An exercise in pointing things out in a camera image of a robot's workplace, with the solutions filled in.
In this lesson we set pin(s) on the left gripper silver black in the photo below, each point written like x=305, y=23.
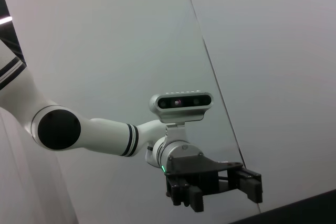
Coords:
x=191, y=165

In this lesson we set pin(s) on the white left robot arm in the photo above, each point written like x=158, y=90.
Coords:
x=105, y=134

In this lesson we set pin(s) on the black tablecloth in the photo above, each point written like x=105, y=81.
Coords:
x=302, y=213

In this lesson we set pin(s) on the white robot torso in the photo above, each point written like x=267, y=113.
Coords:
x=26, y=182

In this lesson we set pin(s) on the ceiling light strip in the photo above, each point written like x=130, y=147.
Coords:
x=5, y=20

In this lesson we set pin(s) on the silver camera mount bracket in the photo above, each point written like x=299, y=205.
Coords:
x=175, y=132

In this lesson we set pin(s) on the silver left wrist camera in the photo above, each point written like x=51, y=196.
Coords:
x=181, y=103

